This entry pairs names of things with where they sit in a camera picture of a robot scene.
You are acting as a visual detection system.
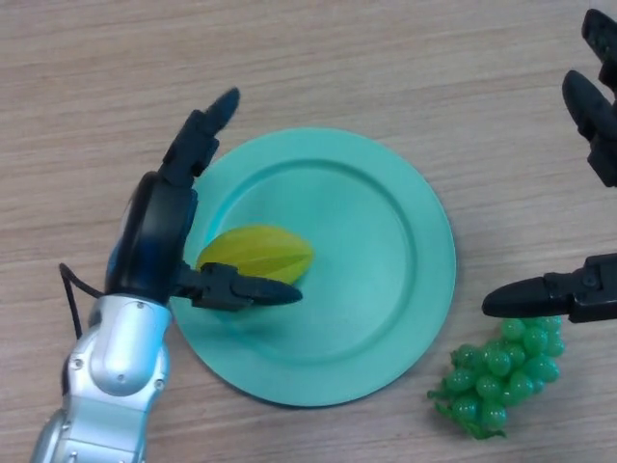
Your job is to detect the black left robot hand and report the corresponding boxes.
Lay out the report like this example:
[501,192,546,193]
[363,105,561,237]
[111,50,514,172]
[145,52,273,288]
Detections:
[103,87,304,313]

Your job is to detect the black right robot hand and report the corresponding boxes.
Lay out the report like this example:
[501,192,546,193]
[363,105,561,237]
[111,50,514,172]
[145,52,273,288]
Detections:
[481,8,617,323]

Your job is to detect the yellow starfruit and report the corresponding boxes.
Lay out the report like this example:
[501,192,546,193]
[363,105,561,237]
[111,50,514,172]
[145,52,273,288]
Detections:
[196,224,315,285]

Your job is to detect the green round plate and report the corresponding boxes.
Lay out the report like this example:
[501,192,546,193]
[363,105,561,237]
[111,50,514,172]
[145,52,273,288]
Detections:
[169,127,457,410]

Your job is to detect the green grape bunch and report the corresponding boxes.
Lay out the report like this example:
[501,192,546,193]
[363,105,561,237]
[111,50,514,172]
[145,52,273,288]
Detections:
[426,316,564,440]

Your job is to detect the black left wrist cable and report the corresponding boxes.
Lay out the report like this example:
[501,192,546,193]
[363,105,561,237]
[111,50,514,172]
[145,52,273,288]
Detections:
[58,262,107,339]

